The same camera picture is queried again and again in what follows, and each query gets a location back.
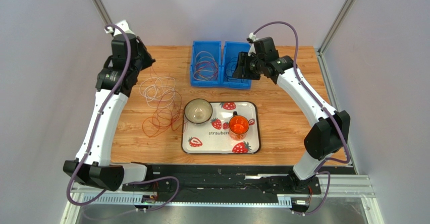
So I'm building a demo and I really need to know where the pink cable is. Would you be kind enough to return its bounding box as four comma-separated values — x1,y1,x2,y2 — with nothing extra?
147,64,179,117

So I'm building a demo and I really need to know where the red cable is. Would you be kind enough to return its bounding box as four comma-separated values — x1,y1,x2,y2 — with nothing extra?
141,89,186,138
192,51,220,83

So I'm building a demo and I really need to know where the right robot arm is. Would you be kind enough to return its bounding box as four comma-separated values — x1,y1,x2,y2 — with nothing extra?
233,34,350,185

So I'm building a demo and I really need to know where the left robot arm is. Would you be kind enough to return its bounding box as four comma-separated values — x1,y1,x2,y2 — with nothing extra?
63,33,155,191

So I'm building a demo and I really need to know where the right blue plastic bin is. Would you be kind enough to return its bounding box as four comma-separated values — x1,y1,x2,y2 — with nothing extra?
221,41,251,90

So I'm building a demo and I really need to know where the blue plastic bin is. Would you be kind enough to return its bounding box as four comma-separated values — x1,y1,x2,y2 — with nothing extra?
221,41,251,90
189,40,222,88

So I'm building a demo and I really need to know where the left blue plastic bin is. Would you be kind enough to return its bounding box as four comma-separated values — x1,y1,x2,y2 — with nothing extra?
189,40,222,88

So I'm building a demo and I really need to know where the orange transparent mug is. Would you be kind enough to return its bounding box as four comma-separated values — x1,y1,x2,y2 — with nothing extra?
229,111,250,141

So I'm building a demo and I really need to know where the beige ceramic bowl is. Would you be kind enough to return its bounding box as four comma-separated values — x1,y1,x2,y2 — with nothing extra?
184,98,213,124

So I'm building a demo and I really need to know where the strawberry print tray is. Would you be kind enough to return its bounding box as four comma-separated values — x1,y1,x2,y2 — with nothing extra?
182,101,261,154

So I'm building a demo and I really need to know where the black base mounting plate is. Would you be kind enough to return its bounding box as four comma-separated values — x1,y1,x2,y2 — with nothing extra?
108,162,356,204

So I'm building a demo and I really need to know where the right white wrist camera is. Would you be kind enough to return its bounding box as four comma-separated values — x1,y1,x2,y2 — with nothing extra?
247,32,258,56

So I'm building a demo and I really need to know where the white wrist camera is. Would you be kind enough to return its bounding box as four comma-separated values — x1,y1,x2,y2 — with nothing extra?
104,20,135,37
247,32,258,56

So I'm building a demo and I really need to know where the dark blue cable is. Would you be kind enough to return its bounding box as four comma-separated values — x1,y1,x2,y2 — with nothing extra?
224,57,241,83

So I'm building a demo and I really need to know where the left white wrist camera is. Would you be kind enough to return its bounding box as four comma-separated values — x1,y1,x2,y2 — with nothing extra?
104,20,135,37

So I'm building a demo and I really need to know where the white cable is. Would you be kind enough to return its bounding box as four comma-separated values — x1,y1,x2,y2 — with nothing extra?
138,76,177,109

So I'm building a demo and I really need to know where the aluminium frame rail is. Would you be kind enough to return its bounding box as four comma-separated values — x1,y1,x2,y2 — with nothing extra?
61,174,383,223

